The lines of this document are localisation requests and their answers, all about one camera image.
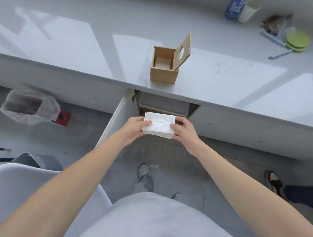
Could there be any person's right hand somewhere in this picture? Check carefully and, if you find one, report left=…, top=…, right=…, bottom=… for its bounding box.
left=170, top=116, right=204, bottom=157

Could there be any person's left hand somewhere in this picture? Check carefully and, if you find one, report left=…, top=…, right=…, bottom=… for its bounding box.
left=121, top=116, right=152, bottom=147

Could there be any white tissue stack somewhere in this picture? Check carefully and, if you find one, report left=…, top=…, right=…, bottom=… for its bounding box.
left=142, top=112, right=177, bottom=140

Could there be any person's right forearm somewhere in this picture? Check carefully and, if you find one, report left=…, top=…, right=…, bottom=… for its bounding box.
left=193, top=144, right=313, bottom=237

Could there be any person's left forearm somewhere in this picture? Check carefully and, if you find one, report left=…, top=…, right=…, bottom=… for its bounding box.
left=0, top=133, right=128, bottom=237

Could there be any white cabinet door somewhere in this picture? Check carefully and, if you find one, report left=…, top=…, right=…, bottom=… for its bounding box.
left=95, top=88, right=138, bottom=148

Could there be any wooden tissue box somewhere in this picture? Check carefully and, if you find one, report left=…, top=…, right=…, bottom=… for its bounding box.
left=150, top=45, right=179, bottom=84

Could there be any person's grey trouser leg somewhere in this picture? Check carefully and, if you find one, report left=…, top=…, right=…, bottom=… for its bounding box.
left=133, top=174, right=155, bottom=195

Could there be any wooden lid with round hole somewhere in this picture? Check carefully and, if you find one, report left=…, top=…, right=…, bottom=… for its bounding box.
left=173, top=32, right=192, bottom=71

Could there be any red box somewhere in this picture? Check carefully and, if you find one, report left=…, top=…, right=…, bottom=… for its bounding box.
left=51, top=109, right=72, bottom=127

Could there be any person's light grey shirt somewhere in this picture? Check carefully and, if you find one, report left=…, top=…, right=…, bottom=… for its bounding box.
left=79, top=192, right=233, bottom=237

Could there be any grey denim cloth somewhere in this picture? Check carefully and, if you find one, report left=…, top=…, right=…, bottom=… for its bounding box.
left=11, top=153, right=64, bottom=171

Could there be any trash bin with clear bag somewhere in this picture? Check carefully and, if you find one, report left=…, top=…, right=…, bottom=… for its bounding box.
left=0, top=88, right=61, bottom=126

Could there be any blue bottle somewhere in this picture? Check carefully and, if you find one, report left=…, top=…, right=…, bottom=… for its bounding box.
left=225, top=0, right=245, bottom=21

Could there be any white cup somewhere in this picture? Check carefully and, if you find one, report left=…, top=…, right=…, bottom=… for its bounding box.
left=237, top=0, right=260, bottom=24

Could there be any clear bag with brown contents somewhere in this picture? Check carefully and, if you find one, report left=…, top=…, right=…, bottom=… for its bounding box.
left=259, top=14, right=293, bottom=37

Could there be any green round lid container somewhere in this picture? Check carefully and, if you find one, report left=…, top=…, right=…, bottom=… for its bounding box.
left=283, top=27, right=311, bottom=52

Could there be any small blue handled tool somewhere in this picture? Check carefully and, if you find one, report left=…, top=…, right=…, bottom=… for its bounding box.
left=268, top=49, right=293, bottom=60

